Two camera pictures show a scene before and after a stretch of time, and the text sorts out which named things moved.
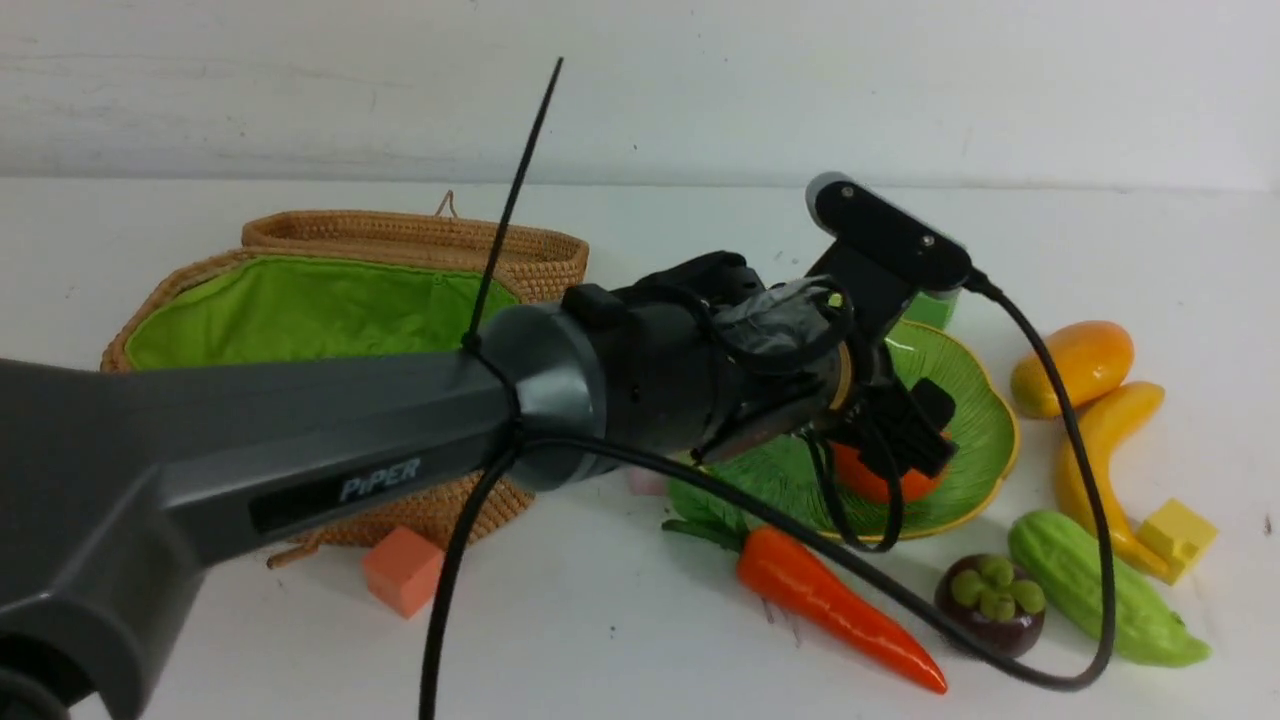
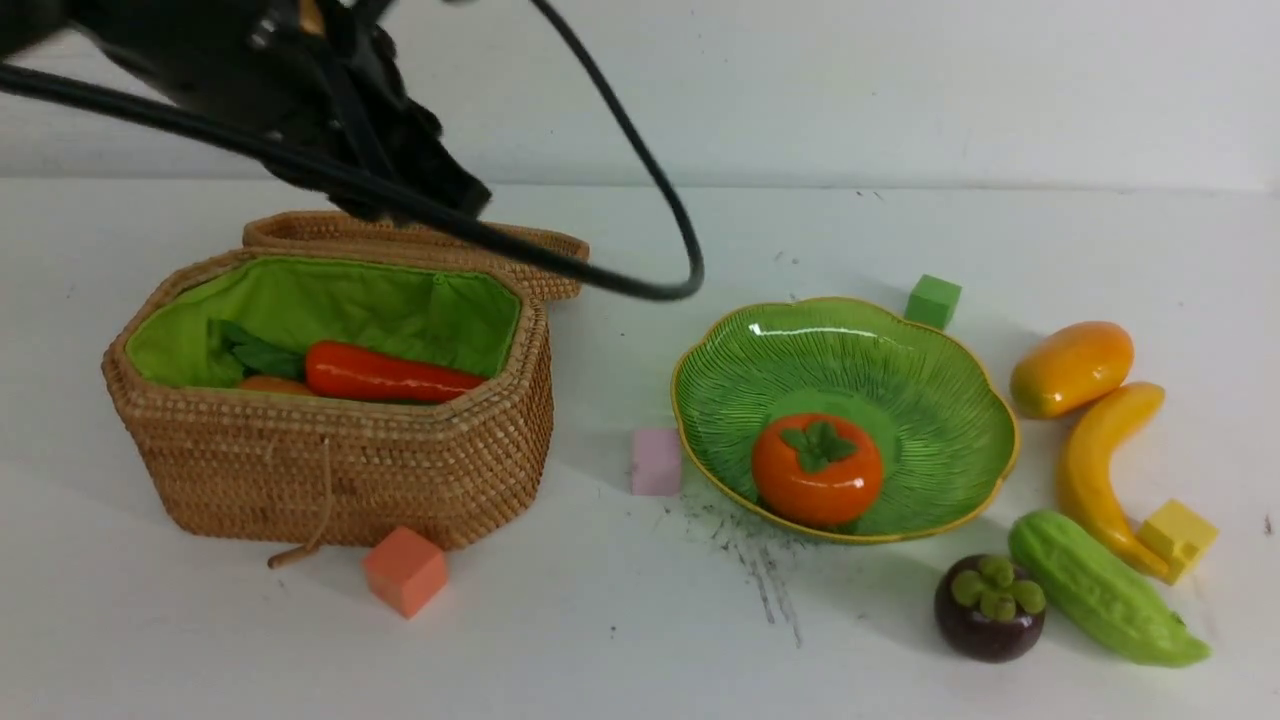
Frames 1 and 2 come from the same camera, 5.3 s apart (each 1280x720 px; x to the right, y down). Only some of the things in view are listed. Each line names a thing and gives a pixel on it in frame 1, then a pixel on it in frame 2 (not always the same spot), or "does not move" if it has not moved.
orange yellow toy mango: (1088, 358) does not move
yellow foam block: (1176, 531) does not move
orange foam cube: (403, 571) does not move
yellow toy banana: (1105, 420) does not move
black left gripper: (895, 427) -> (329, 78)
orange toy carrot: (798, 581) -> (345, 370)
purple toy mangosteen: (995, 598) does not move
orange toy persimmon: (867, 485) -> (817, 469)
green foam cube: (933, 311) does not move
